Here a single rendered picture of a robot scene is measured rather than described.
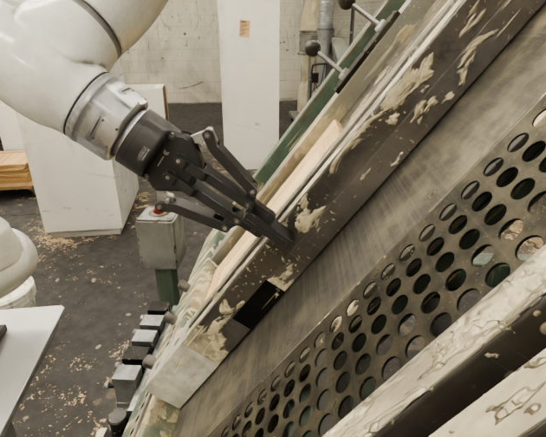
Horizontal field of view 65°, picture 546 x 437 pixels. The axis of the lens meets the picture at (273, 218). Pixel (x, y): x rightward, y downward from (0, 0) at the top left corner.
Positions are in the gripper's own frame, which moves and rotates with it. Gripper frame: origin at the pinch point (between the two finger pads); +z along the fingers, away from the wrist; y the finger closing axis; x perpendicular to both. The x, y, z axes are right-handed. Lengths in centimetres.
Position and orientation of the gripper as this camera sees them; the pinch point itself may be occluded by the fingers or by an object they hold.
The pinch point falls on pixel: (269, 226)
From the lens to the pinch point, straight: 55.7
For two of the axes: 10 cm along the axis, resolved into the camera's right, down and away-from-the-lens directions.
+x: 0.6, -4.1, 9.1
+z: 8.1, 5.5, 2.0
